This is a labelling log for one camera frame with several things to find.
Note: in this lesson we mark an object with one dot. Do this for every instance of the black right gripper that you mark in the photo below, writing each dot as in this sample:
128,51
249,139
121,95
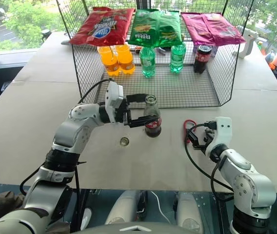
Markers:
207,142

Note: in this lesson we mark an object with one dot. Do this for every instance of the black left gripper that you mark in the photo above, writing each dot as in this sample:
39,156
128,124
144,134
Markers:
123,114

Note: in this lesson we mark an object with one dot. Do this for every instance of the red bottle opener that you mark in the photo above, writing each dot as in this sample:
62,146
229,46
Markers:
184,125

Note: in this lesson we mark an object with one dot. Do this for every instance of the glass cola bottle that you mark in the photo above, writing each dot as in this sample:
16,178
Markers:
153,131

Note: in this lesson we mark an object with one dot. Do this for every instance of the metal bottle cap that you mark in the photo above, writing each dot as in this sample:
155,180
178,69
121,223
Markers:
124,141

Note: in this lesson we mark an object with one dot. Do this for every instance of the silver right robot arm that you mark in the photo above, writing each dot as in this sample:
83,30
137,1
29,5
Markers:
250,180

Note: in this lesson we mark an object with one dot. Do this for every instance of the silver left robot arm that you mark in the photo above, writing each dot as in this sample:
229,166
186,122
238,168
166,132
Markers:
70,136

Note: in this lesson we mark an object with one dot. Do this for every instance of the green soda plastic bottle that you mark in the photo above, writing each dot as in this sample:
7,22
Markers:
177,61
148,63

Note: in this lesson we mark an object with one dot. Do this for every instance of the orange soda plastic bottle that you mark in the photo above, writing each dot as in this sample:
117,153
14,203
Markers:
109,65
127,63

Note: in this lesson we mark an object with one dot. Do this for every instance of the dark cola plastic bottle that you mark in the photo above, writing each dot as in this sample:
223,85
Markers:
201,61

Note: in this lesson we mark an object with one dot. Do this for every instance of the small red black object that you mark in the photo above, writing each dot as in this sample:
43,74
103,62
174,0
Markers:
135,49

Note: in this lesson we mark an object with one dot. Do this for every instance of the white right robot leg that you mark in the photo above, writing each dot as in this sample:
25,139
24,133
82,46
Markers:
189,209

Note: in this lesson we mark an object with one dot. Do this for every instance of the white robot leg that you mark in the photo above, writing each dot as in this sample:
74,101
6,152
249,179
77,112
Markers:
121,207
189,209

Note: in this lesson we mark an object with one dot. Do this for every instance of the green chips bag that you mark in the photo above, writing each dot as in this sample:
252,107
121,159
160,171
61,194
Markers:
143,29
170,30

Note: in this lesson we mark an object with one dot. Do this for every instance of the red chips bag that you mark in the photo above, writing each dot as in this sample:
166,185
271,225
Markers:
101,26

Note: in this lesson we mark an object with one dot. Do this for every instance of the pink chips bag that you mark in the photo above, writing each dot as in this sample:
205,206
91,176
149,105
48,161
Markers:
226,30
194,28

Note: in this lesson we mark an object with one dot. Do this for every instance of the white left robot leg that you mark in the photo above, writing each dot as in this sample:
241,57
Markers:
121,207

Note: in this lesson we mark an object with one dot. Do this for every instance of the white handheld device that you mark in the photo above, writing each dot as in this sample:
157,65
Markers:
247,41

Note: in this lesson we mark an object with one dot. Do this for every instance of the grey blue plush toy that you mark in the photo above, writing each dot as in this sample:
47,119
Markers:
269,56

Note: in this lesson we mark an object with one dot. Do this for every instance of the grey robot torso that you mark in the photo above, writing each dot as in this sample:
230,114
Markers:
138,229

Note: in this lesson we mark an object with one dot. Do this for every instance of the brown cloth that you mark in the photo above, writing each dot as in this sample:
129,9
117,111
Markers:
2,202

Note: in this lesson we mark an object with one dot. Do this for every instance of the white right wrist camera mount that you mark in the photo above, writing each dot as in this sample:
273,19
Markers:
223,131

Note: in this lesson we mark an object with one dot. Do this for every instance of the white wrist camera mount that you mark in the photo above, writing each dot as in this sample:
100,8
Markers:
114,97
223,131

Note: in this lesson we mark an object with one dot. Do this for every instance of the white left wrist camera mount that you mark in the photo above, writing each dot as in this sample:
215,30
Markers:
114,97

